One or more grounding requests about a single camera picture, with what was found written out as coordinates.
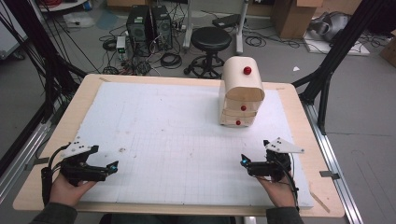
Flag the black metal frame strut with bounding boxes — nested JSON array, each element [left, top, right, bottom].
[[291, 0, 389, 135], [0, 0, 89, 125]]

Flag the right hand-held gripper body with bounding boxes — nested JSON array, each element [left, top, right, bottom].
[[247, 136, 305, 183]]

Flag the white grid foam board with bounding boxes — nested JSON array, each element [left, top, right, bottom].
[[75, 81, 316, 210]]

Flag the large cardboard box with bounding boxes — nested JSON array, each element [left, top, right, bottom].
[[270, 0, 324, 40]]

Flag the aluminium rail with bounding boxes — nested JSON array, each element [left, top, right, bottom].
[[302, 102, 364, 224], [0, 119, 53, 204]]

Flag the grey tape strip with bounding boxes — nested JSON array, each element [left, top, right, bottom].
[[23, 156, 51, 171], [318, 170, 341, 181]]

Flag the left hand-held gripper black cable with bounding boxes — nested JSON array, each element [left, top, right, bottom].
[[40, 142, 72, 207]]

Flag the thin wooden stick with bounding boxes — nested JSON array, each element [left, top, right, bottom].
[[309, 190, 332, 215]]

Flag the grey rounded appliance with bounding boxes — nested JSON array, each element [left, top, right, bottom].
[[307, 11, 352, 43]]

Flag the coiled black cable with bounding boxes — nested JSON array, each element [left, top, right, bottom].
[[245, 35, 268, 49], [160, 51, 183, 70]]

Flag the person's left hand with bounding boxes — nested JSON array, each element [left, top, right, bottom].
[[49, 173, 97, 208]]

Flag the person's legs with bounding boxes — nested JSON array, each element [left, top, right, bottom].
[[99, 213, 237, 224]]

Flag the small white power box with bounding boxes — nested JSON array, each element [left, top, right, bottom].
[[115, 35, 127, 61]]

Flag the small wooden roll-top cabinet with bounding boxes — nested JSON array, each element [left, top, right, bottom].
[[218, 55, 266, 128]]

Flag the black flat device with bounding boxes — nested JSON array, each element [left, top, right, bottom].
[[211, 13, 248, 30]]

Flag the person's right hand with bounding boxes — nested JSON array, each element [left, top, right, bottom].
[[256, 176, 297, 208]]

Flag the right hand-held gripper black cable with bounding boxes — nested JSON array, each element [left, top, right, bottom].
[[274, 152, 301, 213]]

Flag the white round table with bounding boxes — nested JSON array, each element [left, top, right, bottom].
[[36, 0, 92, 13]]

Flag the small wooden drawer red knob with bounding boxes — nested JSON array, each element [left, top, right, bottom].
[[223, 100, 262, 113], [219, 109, 258, 127]]

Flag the black round stool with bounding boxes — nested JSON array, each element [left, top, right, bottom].
[[183, 26, 233, 79]]

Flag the hand-held gripper black cable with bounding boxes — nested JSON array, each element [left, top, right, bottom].
[[40, 142, 72, 207], [274, 152, 301, 213]]

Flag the white flat board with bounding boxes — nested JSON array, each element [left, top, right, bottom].
[[303, 31, 372, 57]]

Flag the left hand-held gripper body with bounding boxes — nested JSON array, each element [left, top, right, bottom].
[[59, 136, 109, 188]]

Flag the white stand leg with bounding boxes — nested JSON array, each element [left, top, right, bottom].
[[182, 0, 194, 52], [234, 0, 250, 56]]

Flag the black computer tower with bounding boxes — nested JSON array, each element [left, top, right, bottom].
[[150, 5, 174, 51], [125, 4, 153, 53]]

